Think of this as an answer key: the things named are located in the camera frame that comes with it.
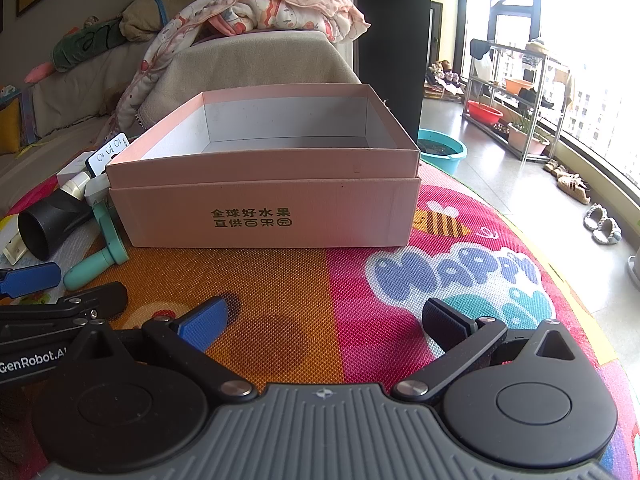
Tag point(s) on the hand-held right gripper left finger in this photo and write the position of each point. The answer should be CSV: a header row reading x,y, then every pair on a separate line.
x,y
205,327

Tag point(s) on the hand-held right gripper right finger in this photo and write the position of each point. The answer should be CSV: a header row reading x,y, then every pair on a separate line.
x,y
442,317

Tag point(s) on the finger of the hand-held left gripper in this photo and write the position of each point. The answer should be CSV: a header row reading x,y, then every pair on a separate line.
x,y
30,278
95,297

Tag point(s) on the black hair dryer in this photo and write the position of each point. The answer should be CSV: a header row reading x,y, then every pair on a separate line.
x,y
55,220

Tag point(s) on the pink cardboard box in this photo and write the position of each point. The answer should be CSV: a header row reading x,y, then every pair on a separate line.
x,y
260,200

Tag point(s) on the mint green handheld tool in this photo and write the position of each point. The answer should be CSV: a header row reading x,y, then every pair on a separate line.
x,y
87,270

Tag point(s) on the small white adapter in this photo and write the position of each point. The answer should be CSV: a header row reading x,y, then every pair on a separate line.
x,y
14,250

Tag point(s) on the colourful cartoon play mat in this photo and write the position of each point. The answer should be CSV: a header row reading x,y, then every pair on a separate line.
x,y
350,285

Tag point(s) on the white labelled box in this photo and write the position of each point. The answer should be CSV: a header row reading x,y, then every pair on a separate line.
x,y
72,167

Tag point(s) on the white device with dark display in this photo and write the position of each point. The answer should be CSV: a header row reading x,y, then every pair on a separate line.
x,y
107,152

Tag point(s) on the yellow cushion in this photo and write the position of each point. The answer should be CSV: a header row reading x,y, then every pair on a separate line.
x,y
10,122

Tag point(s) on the teal basin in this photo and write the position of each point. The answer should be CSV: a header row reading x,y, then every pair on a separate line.
x,y
445,160

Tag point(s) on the white slipper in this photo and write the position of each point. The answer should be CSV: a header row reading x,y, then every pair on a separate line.
x,y
595,216
607,232

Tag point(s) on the beige sandal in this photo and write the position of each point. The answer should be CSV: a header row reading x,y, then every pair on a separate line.
x,y
575,189
555,167

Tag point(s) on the pink plant pot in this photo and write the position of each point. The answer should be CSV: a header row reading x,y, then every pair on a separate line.
x,y
522,140

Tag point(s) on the pink plush toy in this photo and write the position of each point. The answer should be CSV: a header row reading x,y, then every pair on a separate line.
x,y
37,73

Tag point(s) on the red basin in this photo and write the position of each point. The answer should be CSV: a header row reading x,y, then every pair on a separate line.
x,y
484,112

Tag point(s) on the metal shelf rack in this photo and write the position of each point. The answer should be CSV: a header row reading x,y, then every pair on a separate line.
x,y
539,110

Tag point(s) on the pile of plush toys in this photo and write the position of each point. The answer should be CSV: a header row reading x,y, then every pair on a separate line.
x,y
445,77

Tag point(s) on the green plush toy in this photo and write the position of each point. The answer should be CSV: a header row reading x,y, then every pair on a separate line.
x,y
85,42

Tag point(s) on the orange basin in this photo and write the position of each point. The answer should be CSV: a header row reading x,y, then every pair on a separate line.
x,y
517,85

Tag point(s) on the beige sofa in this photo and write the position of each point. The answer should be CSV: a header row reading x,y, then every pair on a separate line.
x,y
240,65

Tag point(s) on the beige pillow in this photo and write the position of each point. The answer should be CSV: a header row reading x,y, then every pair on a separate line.
x,y
142,17

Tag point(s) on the pink printed blanket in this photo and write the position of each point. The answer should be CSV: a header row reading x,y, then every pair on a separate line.
x,y
280,10

